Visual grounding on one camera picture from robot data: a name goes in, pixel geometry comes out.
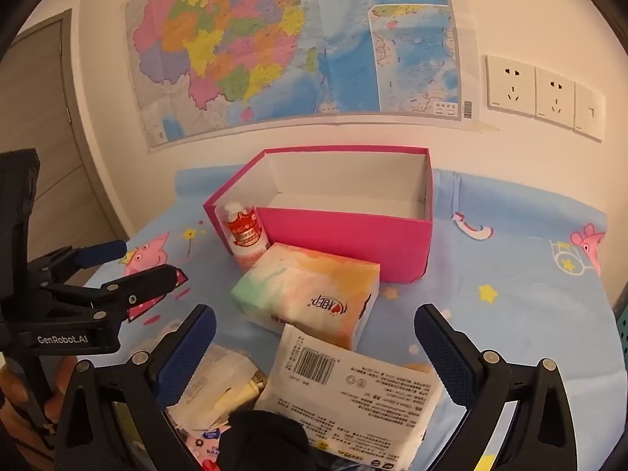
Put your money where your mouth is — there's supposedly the pink cardboard box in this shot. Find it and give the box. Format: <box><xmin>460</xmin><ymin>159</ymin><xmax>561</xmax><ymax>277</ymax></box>
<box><xmin>203</xmin><ymin>146</ymin><xmax>435</xmax><ymax>284</ymax></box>

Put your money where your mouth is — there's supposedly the clear plastic packet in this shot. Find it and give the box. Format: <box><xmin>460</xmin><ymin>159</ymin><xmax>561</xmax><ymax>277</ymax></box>
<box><xmin>167</xmin><ymin>343</ymin><xmax>270</xmax><ymax>433</ymax></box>

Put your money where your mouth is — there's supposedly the blue cartoon printed bed sheet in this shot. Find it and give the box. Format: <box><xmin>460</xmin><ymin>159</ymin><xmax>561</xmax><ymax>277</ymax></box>
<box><xmin>81</xmin><ymin>167</ymin><xmax>619</xmax><ymax>471</ymax></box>

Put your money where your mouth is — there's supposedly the person's left hand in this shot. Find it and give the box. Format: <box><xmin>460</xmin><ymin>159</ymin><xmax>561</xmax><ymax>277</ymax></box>
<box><xmin>0</xmin><ymin>356</ymin><xmax>77</xmax><ymax>452</ymax></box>

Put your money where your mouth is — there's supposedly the grey brown door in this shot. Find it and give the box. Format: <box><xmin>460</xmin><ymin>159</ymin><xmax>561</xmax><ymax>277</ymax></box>
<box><xmin>0</xmin><ymin>10</ymin><xmax>123</xmax><ymax>266</ymax></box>

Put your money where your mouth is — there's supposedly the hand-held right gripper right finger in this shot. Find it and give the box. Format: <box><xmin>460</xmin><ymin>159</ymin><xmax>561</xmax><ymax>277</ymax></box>
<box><xmin>413</xmin><ymin>303</ymin><xmax>580</xmax><ymax>471</ymax></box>

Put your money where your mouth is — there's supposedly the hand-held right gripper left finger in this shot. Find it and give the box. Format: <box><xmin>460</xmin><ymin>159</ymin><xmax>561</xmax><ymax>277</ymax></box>
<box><xmin>53</xmin><ymin>304</ymin><xmax>219</xmax><ymax>471</ymax></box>

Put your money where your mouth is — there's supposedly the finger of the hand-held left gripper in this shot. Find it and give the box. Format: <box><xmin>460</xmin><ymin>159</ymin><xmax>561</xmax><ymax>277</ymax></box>
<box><xmin>27</xmin><ymin>239</ymin><xmax>127</xmax><ymax>288</ymax></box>
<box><xmin>42</xmin><ymin>264</ymin><xmax>180</xmax><ymax>327</ymax></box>

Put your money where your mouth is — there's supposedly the white wall socket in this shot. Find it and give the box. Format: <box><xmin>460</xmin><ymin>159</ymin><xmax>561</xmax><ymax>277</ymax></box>
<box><xmin>486</xmin><ymin>55</ymin><xmax>537</xmax><ymax>117</ymax></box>
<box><xmin>535</xmin><ymin>66</ymin><xmax>576</xmax><ymax>128</ymax></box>

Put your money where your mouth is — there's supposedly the colourful wall map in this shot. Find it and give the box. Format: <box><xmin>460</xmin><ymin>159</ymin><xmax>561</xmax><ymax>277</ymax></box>
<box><xmin>125</xmin><ymin>0</ymin><xmax>479</xmax><ymax>153</ymax></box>

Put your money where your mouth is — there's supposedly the white wet wipe pack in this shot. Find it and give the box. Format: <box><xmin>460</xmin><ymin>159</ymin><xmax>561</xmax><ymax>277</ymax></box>
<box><xmin>254</xmin><ymin>323</ymin><xmax>445</xmax><ymax>471</ymax></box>

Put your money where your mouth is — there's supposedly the black cloth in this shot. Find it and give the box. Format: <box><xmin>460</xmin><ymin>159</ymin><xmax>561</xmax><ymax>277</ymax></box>
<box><xmin>218</xmin><ymin>409</ymin><xmax>315</xmax><ymax>471</ymax></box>

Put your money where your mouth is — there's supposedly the pastel tissue box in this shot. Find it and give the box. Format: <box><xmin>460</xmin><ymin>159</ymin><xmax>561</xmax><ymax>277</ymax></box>
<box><xmin>230</xmin><ymin>243</ymin><xmax>381</xmax><ymax>351</ymax></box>

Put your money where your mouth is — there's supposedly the white wall switch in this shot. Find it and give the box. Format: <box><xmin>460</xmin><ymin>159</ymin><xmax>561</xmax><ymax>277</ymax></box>
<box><xmin>574</xmin><ymin>82</ymin><xmax>606</xmax><ymax>142</ymax></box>

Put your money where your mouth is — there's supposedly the teal perforated plastic basket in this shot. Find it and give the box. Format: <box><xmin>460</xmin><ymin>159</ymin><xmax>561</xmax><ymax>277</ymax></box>
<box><xmin>613</xmin><ymin>301</ymin><xmax>628</xmax><ymax>369</ymax></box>

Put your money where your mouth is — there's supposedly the white lotion bottle red label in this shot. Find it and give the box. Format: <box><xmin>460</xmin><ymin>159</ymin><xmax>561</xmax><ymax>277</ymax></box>
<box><xmin>216</xmin><ymin>203</ymin><xmax>270</xmax><ymax>272</ymax></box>

